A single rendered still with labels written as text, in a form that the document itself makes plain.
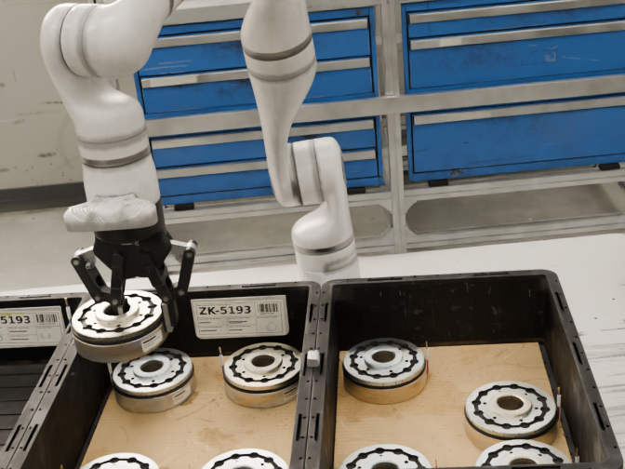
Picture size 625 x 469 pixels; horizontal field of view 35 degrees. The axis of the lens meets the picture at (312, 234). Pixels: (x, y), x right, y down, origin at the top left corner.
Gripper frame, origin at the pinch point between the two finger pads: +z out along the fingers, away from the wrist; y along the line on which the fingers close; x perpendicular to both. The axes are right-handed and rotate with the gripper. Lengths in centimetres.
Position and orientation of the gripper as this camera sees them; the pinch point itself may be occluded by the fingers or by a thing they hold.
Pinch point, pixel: (146, 316)
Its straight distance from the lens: 111.8
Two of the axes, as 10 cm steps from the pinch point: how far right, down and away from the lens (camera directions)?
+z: 0.9, 8.9, 4.4
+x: -0.3, 4.4, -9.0
